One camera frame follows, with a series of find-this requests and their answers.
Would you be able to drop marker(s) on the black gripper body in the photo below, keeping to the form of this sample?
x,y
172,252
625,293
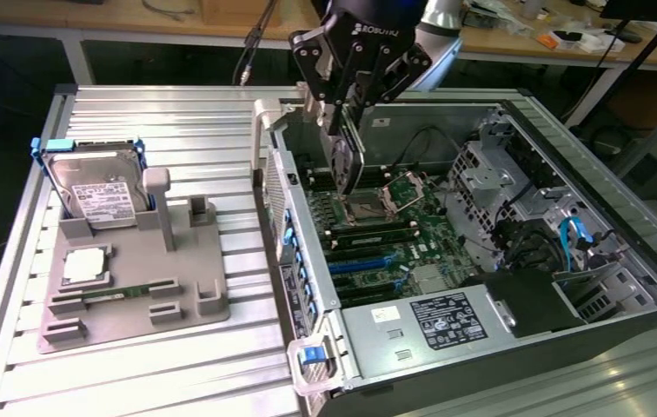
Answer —
x,y
369,21

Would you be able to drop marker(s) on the small orange box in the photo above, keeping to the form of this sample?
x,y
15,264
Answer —
x,y
548,40

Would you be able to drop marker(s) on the grey metal disk bay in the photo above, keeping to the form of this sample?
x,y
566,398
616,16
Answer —
x,y
480,178

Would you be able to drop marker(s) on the metal socket cover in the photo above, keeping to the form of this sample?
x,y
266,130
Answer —
x,y
406,191

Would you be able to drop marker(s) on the CPU socket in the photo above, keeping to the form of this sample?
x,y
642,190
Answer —
x,y
366,213

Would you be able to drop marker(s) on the blue card retention clip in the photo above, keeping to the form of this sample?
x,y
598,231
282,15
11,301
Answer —
x,y
300,260
289,219
289,244
305,276
309,292
313,309

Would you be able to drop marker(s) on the black installed RAM stick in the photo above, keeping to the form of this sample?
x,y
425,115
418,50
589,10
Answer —
x,y
372,239

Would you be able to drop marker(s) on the green motherboard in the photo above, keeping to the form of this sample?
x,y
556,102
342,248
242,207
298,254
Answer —
x,y
433,243

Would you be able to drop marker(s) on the black monitor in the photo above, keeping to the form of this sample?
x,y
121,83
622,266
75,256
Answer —
x,y
641,8

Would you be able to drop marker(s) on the silver hard disk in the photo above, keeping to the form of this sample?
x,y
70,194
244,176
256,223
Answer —
x,y
97,182

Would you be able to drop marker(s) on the blue disk carrier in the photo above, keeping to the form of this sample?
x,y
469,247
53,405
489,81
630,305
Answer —
x,y
57,144

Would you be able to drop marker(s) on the silver chipset heat sink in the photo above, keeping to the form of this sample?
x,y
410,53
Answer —
x,y
433,278

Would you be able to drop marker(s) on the grey parts rack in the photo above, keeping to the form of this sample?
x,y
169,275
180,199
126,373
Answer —
x,y
149,269

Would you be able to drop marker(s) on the silver CPU chip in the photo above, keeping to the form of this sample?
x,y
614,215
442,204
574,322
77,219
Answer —
x,y
85,264

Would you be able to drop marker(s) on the green RAM stick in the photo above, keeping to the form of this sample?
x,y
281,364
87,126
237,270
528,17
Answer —
x,y
114,294

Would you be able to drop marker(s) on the grey power supply unit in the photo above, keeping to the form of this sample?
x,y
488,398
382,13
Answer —
x,y
376,347

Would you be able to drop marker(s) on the black open PC case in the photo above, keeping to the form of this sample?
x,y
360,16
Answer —
x,y
537,369

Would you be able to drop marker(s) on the wooden desk white frame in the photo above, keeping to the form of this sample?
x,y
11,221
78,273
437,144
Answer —
x,y
102,21
497,45

